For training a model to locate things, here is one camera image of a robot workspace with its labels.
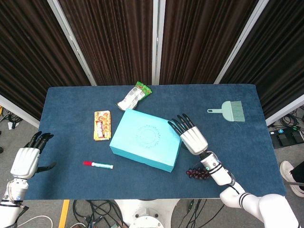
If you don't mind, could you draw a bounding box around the orange snack packet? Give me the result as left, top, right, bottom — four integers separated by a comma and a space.
93, 110, 112, 142

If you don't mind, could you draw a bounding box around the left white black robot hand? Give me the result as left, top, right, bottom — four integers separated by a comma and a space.
9, 131, 57, 180

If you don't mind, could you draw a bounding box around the light blue shoe box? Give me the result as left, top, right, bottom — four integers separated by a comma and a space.
109, 108, 183, 173

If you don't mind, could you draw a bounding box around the blue table cloth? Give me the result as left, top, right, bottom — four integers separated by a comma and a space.
23, 83, 287, 200

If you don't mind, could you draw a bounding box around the green white snack packet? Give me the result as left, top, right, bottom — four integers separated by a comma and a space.
116, 80, 152, 112

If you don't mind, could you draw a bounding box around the yellow floor tape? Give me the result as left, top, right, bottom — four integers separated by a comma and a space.
58, 199, 70, 228

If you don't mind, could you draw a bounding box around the dark purple grape bunch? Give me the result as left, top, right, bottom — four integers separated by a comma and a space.
186, 162, 212, 181

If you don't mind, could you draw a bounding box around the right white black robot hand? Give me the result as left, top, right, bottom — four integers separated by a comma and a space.
167, 113, 209, 156

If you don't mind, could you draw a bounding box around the black floor cable bundle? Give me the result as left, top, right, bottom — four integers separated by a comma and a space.
72, 199, 124, 228

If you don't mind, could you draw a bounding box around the white floor cable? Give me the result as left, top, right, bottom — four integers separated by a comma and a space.
22, 215, 54, 228

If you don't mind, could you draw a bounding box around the black trouser leg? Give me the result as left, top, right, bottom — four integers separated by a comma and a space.
291, 161, 304, 183

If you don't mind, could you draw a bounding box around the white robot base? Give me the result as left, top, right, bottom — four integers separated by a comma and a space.
114, 199, 181, 228

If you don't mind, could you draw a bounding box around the red cap marker pen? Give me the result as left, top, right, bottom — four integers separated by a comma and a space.
83, 161, 114, 170

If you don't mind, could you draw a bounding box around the white shoe of person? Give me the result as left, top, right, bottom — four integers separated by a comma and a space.
279, 161, 304, 198

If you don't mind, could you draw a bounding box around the dark brown partition panel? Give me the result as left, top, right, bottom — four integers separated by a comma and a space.
0, 0, 97, 122
47, 0, 159, 86
213, 0, 304, 125
153, 0, 271, 85

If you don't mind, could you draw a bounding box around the pale green hand brush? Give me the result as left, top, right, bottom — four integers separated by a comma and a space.
207, 101, 246, 123

